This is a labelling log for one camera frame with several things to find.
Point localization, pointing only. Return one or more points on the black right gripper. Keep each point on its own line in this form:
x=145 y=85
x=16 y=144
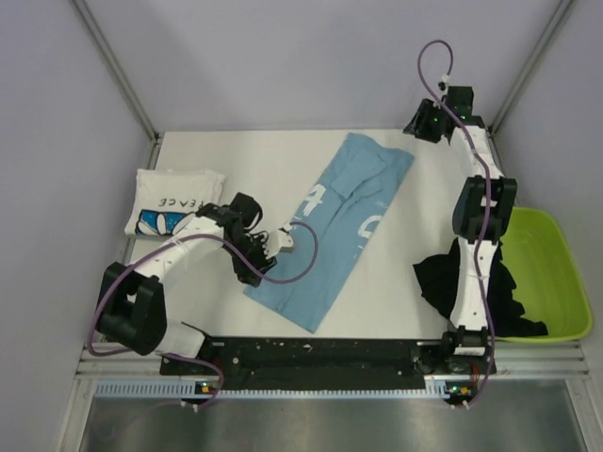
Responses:
x=415 y=125

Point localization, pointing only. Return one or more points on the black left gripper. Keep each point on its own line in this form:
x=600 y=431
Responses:
x=246 y=273

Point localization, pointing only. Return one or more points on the light blue t shirt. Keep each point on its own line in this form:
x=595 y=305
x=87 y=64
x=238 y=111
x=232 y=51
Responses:
x=331 y=228

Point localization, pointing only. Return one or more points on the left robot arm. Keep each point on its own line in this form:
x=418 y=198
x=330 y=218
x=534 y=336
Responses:
x=132 y=308

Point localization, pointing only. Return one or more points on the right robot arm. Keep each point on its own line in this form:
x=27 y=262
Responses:
x=480 y=217

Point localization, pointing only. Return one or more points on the white folded printed t shirt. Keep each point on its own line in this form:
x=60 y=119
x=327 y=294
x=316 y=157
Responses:
x=166 y=200

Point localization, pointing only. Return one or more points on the black t shirt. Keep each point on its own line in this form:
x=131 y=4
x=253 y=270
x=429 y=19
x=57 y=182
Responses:
x=438 y=277

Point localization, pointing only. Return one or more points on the green plastic bin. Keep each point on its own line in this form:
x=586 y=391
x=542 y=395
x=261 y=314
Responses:
x=548 y=284

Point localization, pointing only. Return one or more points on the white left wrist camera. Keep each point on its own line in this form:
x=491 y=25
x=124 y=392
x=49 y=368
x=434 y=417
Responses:
x=280 y=240

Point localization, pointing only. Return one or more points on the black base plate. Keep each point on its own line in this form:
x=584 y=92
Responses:
x=335 y=364

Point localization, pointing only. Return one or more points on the light blue cable duct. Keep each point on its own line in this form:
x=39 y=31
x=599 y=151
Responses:
x=189 y=389

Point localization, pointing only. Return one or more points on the aluminium frame rail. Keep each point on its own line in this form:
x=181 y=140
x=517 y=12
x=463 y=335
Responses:
x=512 y=360

